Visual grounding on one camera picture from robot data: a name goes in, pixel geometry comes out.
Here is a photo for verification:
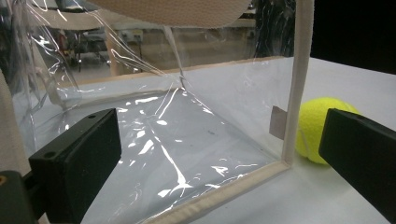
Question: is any yellow tennis ball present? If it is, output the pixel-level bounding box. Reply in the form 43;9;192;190
294;96;361;165

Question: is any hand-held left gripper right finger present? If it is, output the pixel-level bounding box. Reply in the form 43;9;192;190
318;107;396;224

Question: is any clear plastic bag beige trim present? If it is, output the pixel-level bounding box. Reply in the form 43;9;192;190
0;0;316;224

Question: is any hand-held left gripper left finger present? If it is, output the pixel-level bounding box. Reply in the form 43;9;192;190
28;107;122;224

